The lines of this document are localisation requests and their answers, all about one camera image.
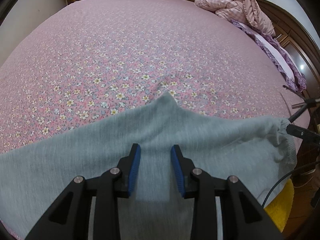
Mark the purple ruffled pillow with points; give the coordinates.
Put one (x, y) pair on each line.
(278, 55)

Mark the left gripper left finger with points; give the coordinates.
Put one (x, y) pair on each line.
(68, 215)

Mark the pink quilted comforter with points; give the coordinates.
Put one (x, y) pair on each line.
(247, 12)

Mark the pink floral bed sheet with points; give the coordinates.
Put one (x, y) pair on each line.
(97, 58)

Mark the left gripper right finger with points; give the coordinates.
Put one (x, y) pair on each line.
(242, 216)

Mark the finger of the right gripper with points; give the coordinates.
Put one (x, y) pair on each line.
(304, 134)

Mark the grey fleece pants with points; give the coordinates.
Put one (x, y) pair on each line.
(257, 150)

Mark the dark wooden headboard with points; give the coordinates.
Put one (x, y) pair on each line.
(294, 37)

